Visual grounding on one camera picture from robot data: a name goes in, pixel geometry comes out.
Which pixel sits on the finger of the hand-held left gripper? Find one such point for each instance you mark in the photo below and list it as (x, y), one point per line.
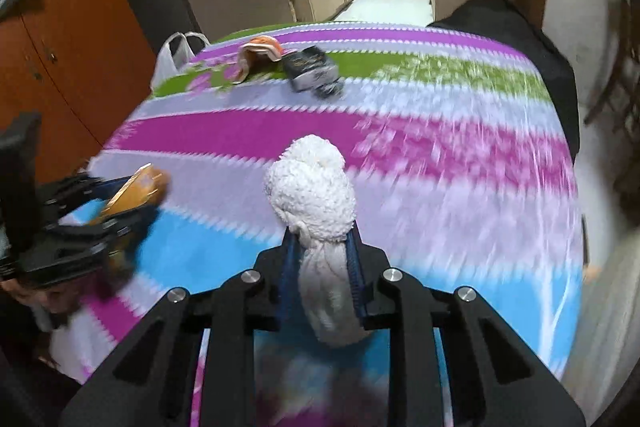
(80, 247)
(75, 192)

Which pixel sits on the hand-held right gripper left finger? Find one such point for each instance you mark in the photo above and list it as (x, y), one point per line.
(289, 279)

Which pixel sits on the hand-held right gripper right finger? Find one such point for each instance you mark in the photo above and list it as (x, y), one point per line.
(356, 279)

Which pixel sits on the orange snack wrapper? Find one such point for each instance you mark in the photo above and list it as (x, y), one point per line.
(137, 192)

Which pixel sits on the white tissue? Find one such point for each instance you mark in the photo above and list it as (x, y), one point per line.
(310, 197)

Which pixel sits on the person's left hand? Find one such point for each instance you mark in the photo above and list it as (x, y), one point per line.
(47, 304)

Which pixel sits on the orange wooden cabinet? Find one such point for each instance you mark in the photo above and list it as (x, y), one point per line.
(65, 57)

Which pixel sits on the striped colourful tablecloth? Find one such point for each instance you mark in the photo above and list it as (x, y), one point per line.
(450, 167)

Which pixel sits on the white plastic bag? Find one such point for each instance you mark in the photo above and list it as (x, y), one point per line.
(172, 62)

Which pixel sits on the black and grey packet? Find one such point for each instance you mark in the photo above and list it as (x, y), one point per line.
(312, 72)

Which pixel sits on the black cloth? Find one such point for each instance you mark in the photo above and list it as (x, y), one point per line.
(520, 42)

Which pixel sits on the wooden chair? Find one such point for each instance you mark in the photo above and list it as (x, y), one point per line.
(617, 72)

